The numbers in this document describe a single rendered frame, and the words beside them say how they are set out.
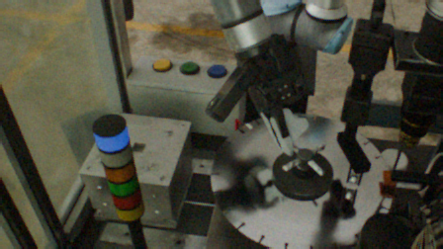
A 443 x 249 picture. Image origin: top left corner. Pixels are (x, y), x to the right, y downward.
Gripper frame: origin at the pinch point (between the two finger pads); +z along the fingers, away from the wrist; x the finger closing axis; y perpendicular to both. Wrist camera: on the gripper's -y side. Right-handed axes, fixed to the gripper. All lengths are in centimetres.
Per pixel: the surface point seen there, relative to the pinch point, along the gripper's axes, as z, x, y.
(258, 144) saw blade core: -0.5, 7.3, -2.1
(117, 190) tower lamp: -10.7, -5.5, -27.7
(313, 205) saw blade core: 8.1, -7.2, -1.3
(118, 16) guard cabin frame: -32.1, 35.5, -12.7
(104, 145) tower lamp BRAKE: -18.7, -10.0, -25.9
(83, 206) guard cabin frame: -0.3, 25.1, -37.7
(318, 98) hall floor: 51, 143, 73
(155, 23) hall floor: -14, 236, 25
